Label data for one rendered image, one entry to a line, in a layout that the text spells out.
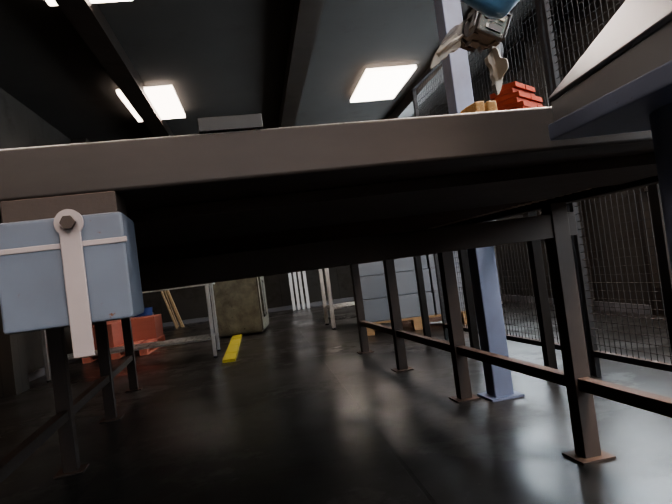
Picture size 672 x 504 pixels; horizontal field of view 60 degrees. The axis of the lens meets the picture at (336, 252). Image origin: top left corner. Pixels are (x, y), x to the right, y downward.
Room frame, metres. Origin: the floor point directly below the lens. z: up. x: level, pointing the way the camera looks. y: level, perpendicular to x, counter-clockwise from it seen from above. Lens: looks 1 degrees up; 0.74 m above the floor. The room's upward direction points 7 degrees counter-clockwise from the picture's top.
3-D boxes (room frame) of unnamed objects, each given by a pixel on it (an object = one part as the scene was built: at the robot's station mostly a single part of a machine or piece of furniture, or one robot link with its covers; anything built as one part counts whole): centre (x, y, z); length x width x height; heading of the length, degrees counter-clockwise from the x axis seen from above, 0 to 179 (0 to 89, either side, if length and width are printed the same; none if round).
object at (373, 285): (6.34, -0.76, 0.54); 1.09 x 0.73 x 1.08; 86
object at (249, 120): (0.73, 0.11, 0.92); 0.08 x 0.08 x 0.02; 12
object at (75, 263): (0.68, 0.31, 0.77); 0.14 x 0.11 x 0.18; 102
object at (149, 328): (7.46, 2.78, 0.21); 1.15 x 0.78 x 0.41; 8
